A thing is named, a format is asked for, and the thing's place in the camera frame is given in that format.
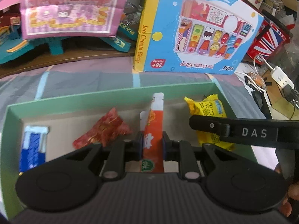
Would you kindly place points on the person's right hand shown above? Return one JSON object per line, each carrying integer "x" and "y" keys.
{"x": 294, "y": 192}

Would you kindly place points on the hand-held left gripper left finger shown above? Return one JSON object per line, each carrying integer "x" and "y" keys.
{"x": 139, "y": 145}

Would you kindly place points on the blue snack packet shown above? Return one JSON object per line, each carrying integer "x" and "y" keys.
{"x": 32, "y": 149}

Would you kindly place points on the red flag print tin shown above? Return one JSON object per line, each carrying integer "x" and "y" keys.
{"x": 268, "y": 39}

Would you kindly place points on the blue toy box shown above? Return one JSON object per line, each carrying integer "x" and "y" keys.
{"x": 163, "y": 16}

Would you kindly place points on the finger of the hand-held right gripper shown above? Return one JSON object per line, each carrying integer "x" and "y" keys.
{"x": 203, "y": 123}

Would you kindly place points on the yellow snack packet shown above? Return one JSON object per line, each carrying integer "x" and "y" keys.
{"x": 208, "y": 107}

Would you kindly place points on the orange round object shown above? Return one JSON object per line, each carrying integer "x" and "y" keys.
{"x": 256, "y": 79}

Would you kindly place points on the red snack packet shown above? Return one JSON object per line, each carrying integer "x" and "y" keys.
{"x": 102, "y": 130}

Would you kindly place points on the white power strip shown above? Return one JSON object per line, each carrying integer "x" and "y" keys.
{"x": 282, "y": 77}

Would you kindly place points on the green cardboard box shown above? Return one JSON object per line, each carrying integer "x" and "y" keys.
{"x": 70, "y": 105}

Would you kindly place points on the pink gift bag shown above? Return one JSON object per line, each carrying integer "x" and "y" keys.
{"x": 70, "y": 4}

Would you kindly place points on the black flat device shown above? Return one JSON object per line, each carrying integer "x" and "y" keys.
{"x": 262, "y": 102}

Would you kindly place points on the teal toy track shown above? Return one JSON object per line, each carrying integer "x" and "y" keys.
{"x": 56, "y": 45}

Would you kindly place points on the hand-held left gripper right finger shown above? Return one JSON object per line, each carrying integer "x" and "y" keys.
{"x": 166, "y": 145}

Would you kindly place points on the orange white snack packet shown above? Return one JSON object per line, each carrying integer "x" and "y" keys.
{"x": 151, "y": 142}

